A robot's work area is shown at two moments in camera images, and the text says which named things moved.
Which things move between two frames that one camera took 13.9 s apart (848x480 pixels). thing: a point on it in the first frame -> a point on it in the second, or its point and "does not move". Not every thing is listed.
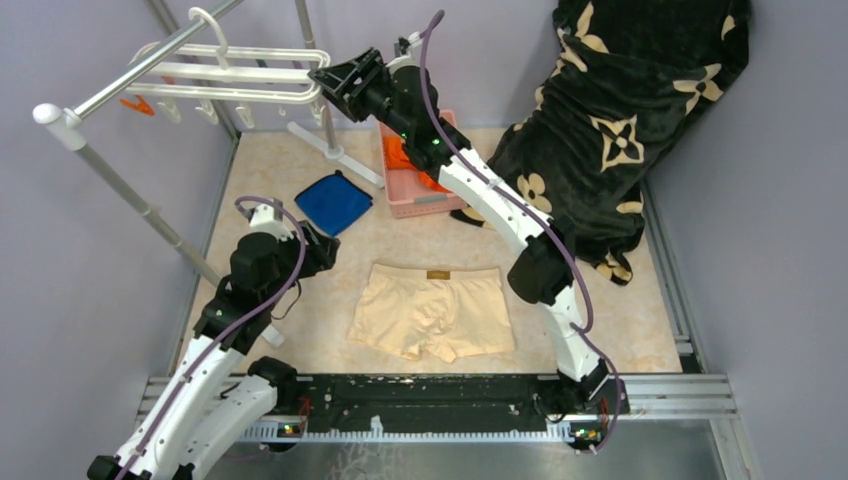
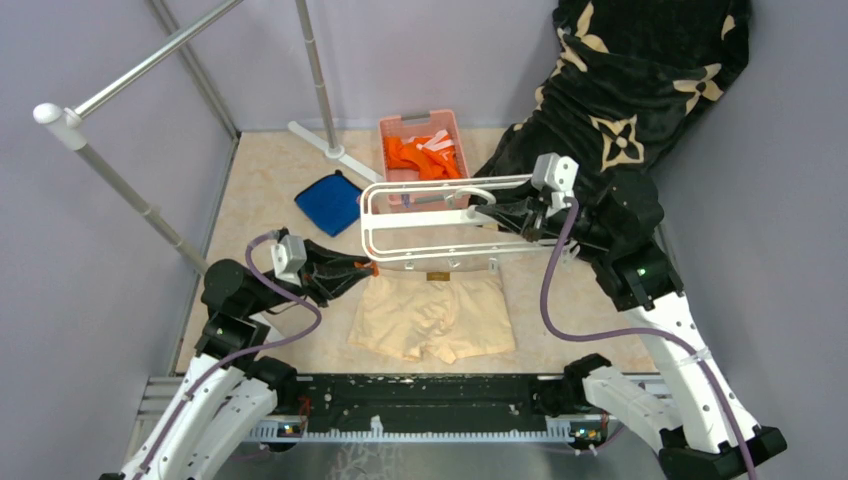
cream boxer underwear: x=443 y=312 does not move
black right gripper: x=338 y=82 -> x=536 y=217
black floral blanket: x=624 y=78 does not move
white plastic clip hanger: x=204 y=69 -> x=471 y=201
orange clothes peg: x=140 y=105 -> x=371 y=265
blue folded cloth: x=334 y=202 does not move
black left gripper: x=320 y=252 -> x=329 y=273
